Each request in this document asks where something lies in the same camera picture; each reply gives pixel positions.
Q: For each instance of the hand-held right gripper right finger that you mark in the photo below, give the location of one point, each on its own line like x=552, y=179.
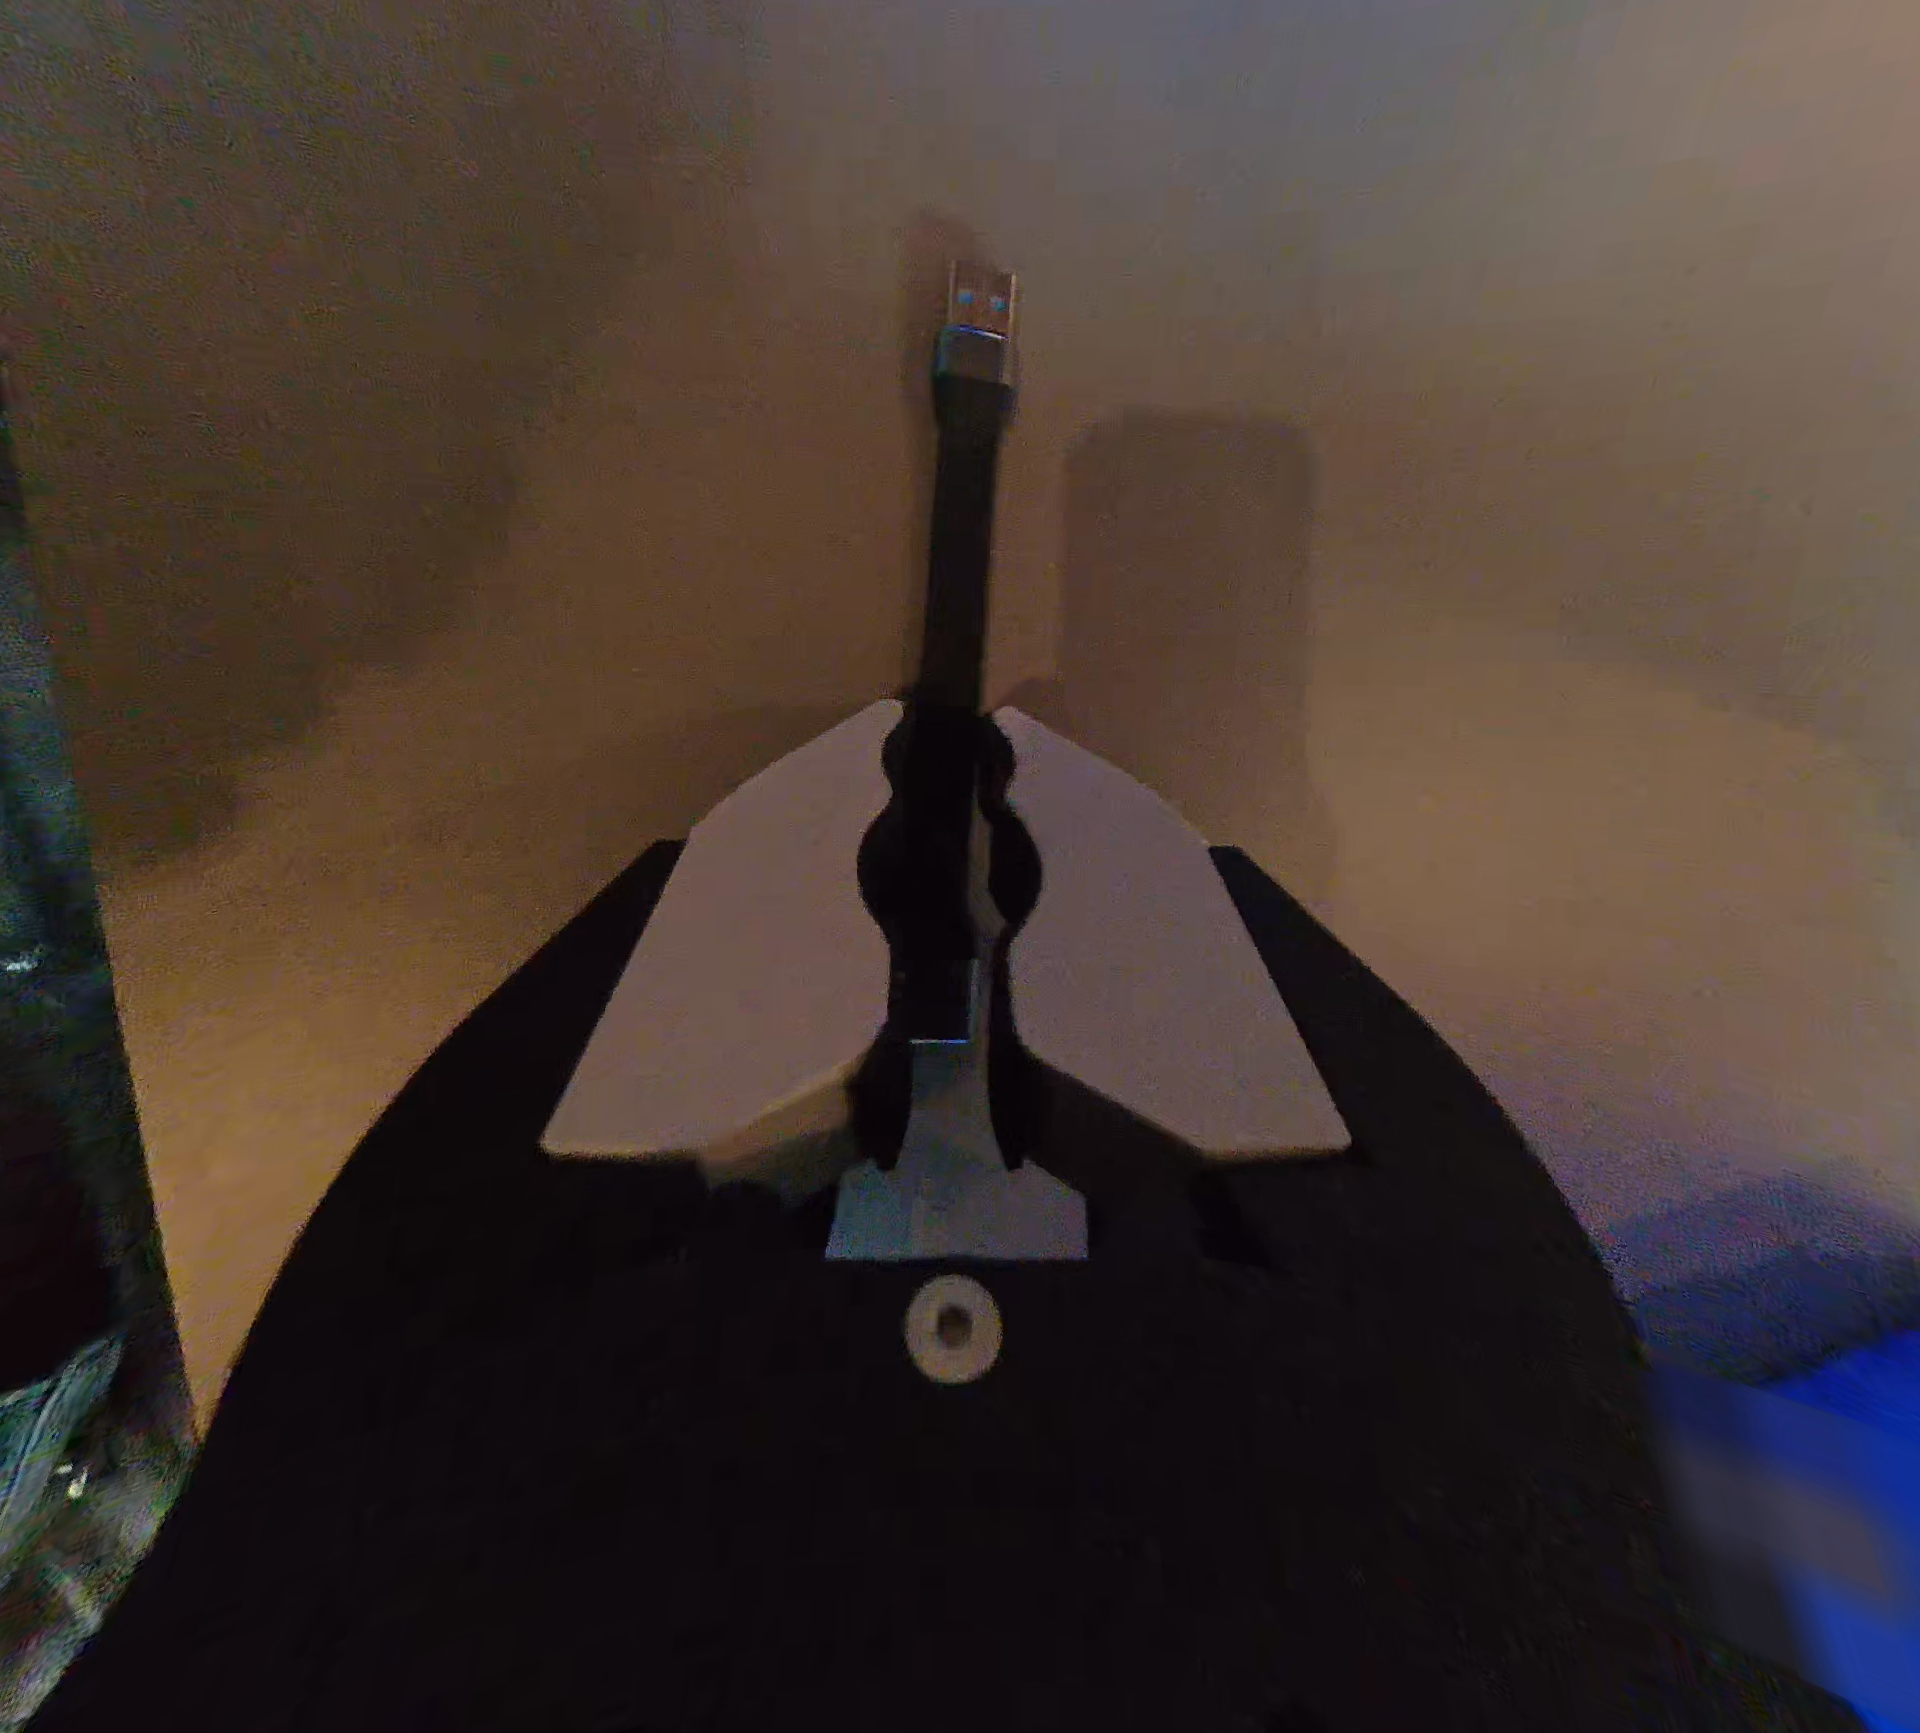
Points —
x=1171, y=983

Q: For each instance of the blue plastic bin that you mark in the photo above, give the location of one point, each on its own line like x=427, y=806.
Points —
x=1801, y=1462

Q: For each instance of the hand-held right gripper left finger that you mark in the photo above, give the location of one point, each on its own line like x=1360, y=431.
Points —
x=721, y=983

